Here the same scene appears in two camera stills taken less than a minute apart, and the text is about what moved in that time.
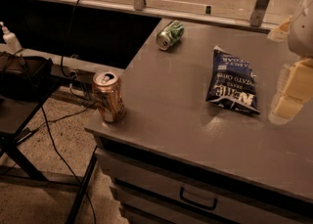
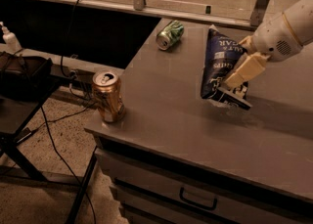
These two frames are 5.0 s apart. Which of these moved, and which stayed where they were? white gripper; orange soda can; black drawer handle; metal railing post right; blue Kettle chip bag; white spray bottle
Moved: blue Kettle chip bag; white gripper
Stayed: black drawer handle; white spray bottle; orange soda can; metal railing post right
